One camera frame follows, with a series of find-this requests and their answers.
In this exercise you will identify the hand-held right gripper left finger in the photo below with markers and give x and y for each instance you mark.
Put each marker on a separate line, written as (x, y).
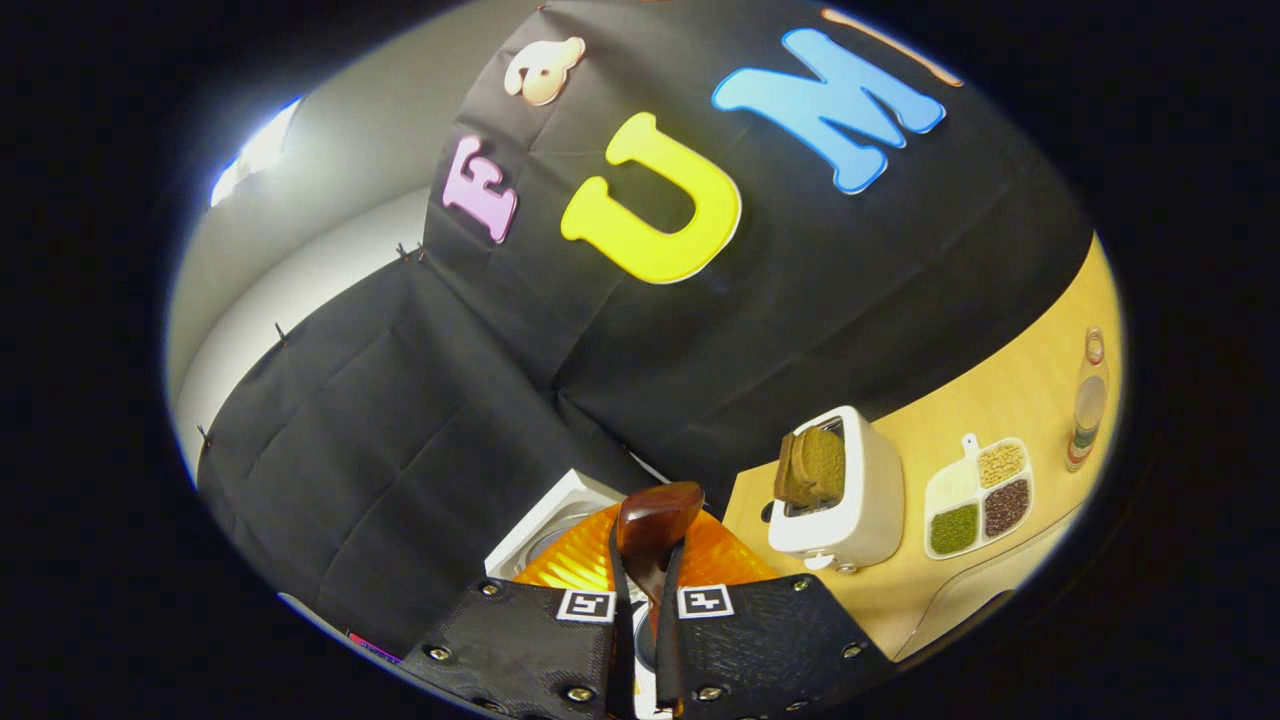
(622, 650)

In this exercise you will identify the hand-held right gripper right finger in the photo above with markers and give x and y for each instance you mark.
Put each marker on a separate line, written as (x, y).
(668, 650)

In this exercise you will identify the brown wooden spoon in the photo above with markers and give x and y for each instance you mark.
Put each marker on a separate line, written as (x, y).
(655, 520)

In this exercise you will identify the white rice cooker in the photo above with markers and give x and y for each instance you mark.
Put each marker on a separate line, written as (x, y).
(560, 500)

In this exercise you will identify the brown bread slice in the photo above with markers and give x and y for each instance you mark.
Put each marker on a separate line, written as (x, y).
(785, 470)
(822, 465)

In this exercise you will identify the white toaster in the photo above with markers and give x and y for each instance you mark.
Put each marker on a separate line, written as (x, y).
(860, 500)

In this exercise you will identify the white divided bean dish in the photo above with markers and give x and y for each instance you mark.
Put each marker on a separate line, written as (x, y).
(955, 485)

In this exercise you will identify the black backdrop cloth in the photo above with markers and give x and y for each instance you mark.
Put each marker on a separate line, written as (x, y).
(400, 400)

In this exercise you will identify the clear plastic bottle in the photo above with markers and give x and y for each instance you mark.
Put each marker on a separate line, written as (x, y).
(1088, 400)

